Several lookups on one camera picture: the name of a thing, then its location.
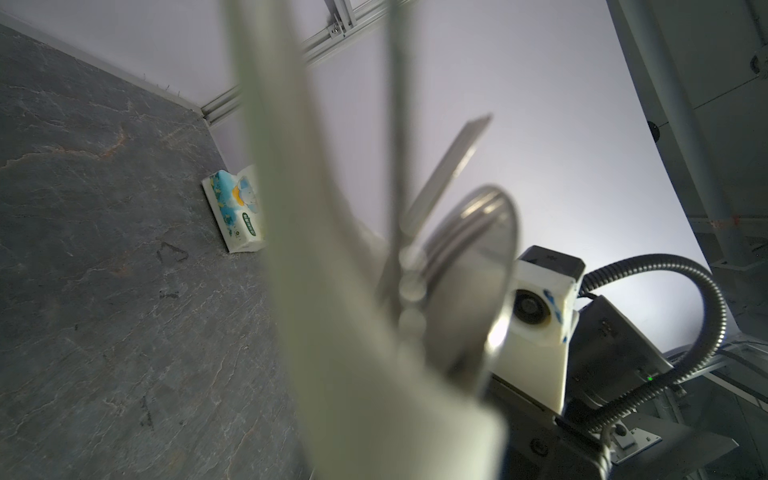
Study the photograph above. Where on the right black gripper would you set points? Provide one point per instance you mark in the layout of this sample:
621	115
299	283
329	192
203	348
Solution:
542	444

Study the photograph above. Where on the white paper napkin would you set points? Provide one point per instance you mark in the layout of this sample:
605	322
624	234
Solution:
368	407

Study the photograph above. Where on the silver spoon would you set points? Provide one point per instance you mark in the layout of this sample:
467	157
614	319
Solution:
469	276

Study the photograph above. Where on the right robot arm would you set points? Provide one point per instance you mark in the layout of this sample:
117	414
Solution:
612	370

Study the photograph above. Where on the tissue box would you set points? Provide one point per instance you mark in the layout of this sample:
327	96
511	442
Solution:
234	202

